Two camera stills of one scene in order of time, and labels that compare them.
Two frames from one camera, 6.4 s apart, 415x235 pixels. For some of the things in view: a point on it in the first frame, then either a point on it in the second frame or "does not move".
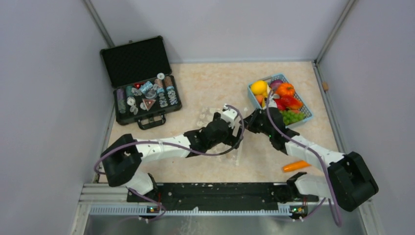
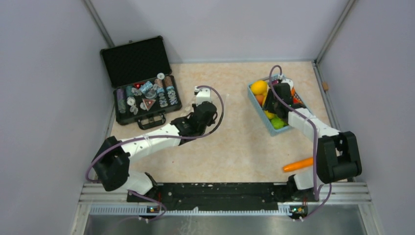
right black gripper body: (257, 124) → (271, 105)
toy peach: (259, 98) does not move
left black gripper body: (228, 138) → (203, 129)
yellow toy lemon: (260, 87) does not move
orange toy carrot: (295, 166) does not move
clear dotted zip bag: (230, 159) → (203, 111)
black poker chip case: (145, 89) does not move
